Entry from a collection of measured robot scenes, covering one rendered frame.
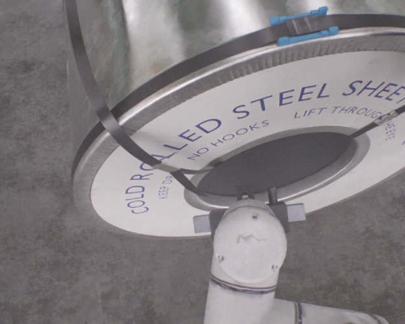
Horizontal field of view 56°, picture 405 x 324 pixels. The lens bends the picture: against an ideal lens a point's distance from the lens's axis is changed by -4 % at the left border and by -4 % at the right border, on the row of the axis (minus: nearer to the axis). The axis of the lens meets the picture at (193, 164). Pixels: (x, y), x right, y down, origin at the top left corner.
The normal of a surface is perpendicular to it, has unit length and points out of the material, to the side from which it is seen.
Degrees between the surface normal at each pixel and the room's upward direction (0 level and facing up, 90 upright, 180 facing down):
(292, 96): 90
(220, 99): 90
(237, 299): 25
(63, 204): 0
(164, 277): 0
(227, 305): 32
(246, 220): 15
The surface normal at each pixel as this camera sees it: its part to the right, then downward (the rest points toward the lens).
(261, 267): -0.06, -0.04
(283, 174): -0.40, -0.32
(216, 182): 0.60, -0.45
